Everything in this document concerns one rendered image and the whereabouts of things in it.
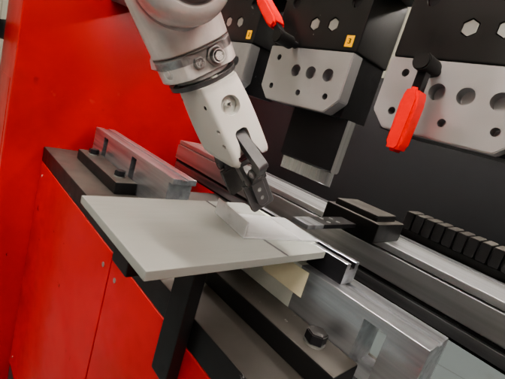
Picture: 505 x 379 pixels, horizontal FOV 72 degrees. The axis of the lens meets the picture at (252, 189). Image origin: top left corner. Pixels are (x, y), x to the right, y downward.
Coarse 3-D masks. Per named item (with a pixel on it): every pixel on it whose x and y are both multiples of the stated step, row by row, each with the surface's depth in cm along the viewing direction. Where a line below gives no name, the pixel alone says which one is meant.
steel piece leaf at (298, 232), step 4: (276, 220) 54; (280, 220) 55; (284, 220) 56; (288, 220) 56; (280, 224) 53; (284, 224) 54; (288, 224) 54; (292, 224) 55; (288, 228) 52; (292, 228) 53; (296, 228) 53; (292, 232) 51; (296, 232) 51; (300, 232) 52; (304, 232) 52; (296, 236) 50; (300, 236) 50; (304, 236) 51; (308, 236) 51; (304, 240) 49; (308, 240) 49; (312, 240) 50; (316, 240) 51
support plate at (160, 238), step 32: (128, 224) 37; (160, 224) 40; (192, 224) 43; (224, 224) 46; (128, 256) 32; (160, 256) 32; (192, 256) 34; (224, 256) 36; (256, 256) 39; (288, 256) 42; (320, 256) 47
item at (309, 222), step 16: (336, 208) 70; (352, 208) 68; (368, 208) 69; (304, 224) 57; (320, 224) 59; (336, 224) 62; (352, 224) 66; (368, 224) 65; (384, 224) 65; (400, 224) 70; (368, 240) 65; (384, 240) 67
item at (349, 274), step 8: (264, 208) 60; (272, 216) 58; (320, 240) 52; (320, 248) 48; (328, 248) 50; (328, 256) 47; (336, 256) 47; (344, 256) 48; (312, 264) 49; (320, 264) 48; (328, 264) 47; (336, 264) 46; (344, 264) 46; (352, 264) 47; (328, 272) 47; (336, 272) 46; (344, 272) 46; (352, 272) 47; (336, 280) 46; (344, 280) 46
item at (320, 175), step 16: (304, 112) 52; (288, 128) 55; (304, 128) 52; (320, 128) 50; (336, 128) 48; (352, 128) 48; (288, 144) 54; (304, 144) 52; (320, 144) 50; (336, 144) 48; (288, 160) 55; (304, 160) 52; (320, 160) 50; (336, 160) 49; (304, 176) 53; (320, 176) 51
